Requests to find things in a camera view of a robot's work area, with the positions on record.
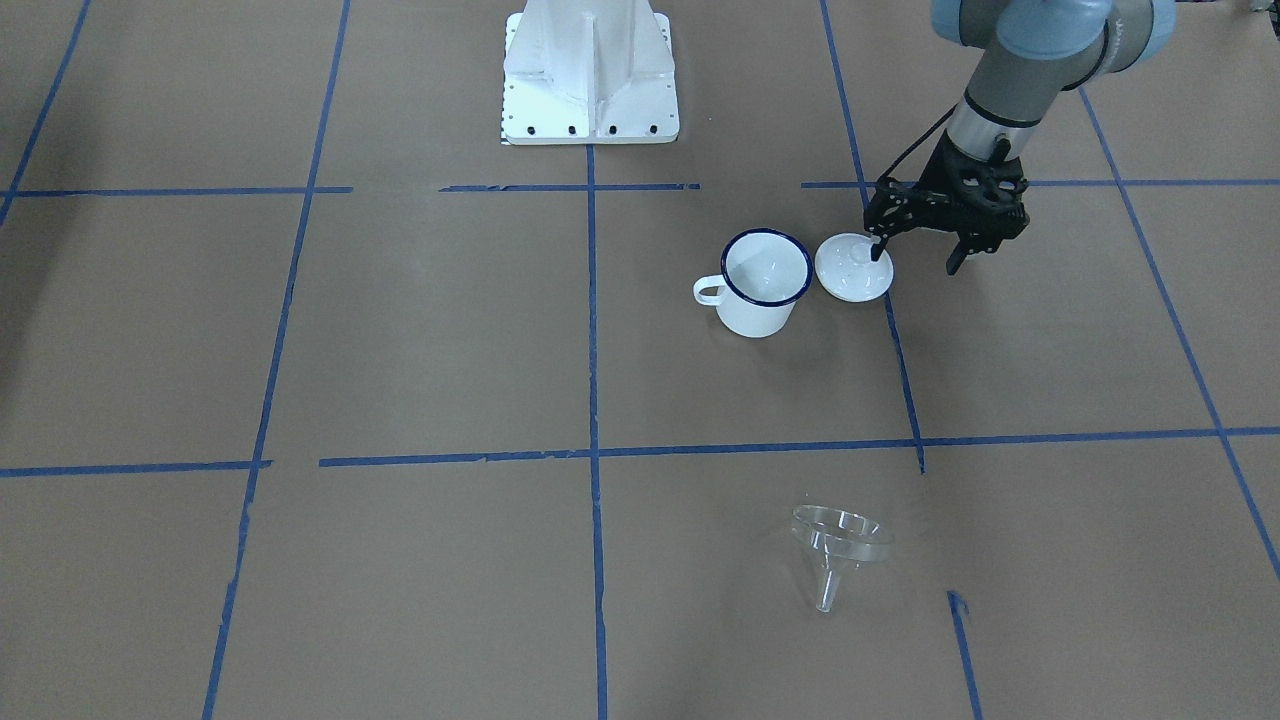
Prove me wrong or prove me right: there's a white enamel cup blue rim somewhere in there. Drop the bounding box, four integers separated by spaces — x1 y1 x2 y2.
692 228 814 340

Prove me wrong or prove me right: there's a clear plastic funnel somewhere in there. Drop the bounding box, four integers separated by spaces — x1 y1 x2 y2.
790 503 896 614

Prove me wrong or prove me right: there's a white round cup lid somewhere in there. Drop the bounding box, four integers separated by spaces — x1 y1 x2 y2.
815 233 895 304

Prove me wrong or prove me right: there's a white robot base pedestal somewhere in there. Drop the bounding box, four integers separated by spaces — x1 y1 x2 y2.
500 1 681 146

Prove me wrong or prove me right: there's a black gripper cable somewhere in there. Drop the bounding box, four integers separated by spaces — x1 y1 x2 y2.
876 102 956 191

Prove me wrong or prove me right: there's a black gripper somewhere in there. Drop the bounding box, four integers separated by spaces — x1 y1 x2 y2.
864 133 1030 275

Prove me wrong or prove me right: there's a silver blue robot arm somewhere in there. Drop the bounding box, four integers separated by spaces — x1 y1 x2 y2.
863 1 1176 274

